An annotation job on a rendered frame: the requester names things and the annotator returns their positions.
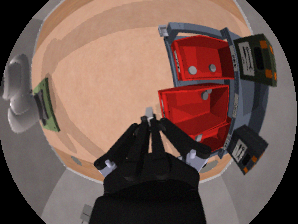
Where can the red bin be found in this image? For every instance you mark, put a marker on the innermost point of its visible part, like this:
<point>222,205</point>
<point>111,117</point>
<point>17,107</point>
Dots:
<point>216,138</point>
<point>190,112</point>
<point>201,51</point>

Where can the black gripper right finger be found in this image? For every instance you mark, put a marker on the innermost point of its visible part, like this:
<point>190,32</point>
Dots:
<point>195,153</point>

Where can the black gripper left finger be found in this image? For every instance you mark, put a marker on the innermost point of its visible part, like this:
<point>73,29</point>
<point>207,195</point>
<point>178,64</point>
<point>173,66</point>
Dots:
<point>125,148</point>

